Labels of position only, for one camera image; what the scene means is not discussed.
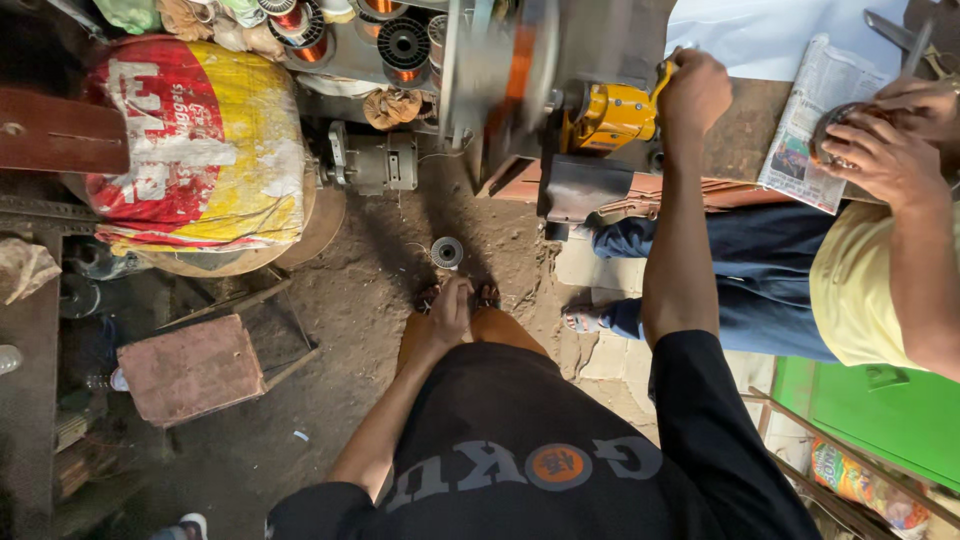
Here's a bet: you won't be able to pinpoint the green metal box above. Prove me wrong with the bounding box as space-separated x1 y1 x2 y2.
771 356 960 492

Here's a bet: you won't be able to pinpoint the white shoe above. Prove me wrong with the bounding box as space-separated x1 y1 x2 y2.
150 512 210 540

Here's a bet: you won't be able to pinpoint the colourful printed packet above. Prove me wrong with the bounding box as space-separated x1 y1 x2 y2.
810 438 933 537

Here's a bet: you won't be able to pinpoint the round wooden disc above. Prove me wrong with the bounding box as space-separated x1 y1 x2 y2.
135 183 348 279

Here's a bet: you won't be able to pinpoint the red yellow white sack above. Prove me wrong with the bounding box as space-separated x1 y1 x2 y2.
82 33 309 256

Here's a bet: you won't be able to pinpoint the small grey wire spool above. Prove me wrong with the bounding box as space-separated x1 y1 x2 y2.
430 236 465 271

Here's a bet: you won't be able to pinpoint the person's black printed t-shirt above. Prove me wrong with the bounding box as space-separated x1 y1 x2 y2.
264 330 822 540

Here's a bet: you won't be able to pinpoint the round metal motor part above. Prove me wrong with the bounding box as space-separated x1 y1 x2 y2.
808 101 879 168

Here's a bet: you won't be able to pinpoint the folded newspaper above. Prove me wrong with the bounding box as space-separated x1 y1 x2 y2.
756 33 897 216

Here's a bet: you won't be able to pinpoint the spinning copper wire coil wheel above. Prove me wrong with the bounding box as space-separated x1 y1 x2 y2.
438 0 564 151

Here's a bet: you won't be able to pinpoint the shelf of copper wire spools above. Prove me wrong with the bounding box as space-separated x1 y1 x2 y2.
93 0 466 95

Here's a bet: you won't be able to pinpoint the white paper sheet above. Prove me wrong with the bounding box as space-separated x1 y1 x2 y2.
663 0 910 84

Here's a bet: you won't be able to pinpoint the crumpled beige cloth bag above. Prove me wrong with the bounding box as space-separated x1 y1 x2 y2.
0 237 63 306

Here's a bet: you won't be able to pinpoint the grey electric motor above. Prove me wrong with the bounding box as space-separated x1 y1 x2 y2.
318 120 421 198

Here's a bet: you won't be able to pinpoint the brown wooden plank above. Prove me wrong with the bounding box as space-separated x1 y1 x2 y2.
0 86 131 176

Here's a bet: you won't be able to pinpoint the person's left hand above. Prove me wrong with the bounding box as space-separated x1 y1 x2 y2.
422 276 478 355

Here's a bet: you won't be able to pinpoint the wooden work table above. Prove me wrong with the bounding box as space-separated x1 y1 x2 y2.
480 75 960 219

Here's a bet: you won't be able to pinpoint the yellow hand crank winding machine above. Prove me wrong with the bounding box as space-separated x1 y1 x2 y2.
551 58 680 157

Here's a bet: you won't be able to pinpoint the person's right hand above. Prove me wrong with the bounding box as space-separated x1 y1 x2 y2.
655 46 735 142

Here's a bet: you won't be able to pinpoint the metal scissors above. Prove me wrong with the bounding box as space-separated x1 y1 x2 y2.
862 9 950 80

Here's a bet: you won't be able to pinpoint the person's legs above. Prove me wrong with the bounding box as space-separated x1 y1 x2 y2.
396 303 552 372

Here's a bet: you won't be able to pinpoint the dark metal clamp bracket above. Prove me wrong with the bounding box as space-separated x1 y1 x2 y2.
541 153 637 243

